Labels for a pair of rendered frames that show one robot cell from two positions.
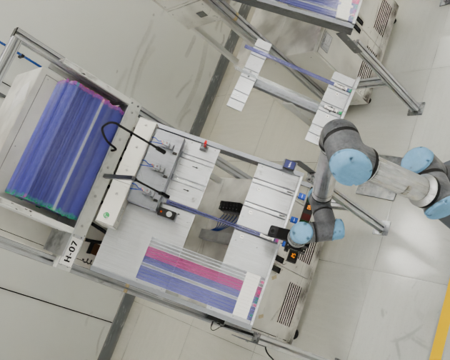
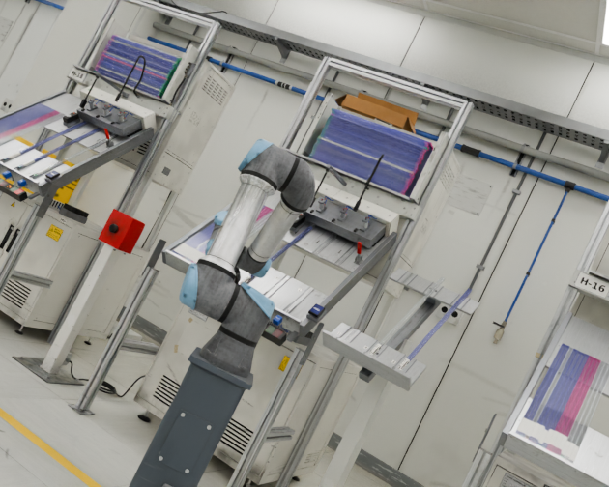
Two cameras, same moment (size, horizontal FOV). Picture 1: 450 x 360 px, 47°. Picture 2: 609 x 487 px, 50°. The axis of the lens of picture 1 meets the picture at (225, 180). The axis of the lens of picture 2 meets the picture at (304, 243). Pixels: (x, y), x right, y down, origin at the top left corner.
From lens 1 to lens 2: 2.25 m
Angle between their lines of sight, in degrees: 56
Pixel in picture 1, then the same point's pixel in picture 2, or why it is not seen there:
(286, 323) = (157, 391)
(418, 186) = (219, 239)
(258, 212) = (274, 283)
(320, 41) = (514, 473)
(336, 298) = not seen: hidden behind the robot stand
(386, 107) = not seen: outside the picture
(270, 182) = (304, 300)
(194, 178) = (327, 248)
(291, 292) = not seen: hidden behind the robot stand
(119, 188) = (330, 191)
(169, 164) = (345, 225)
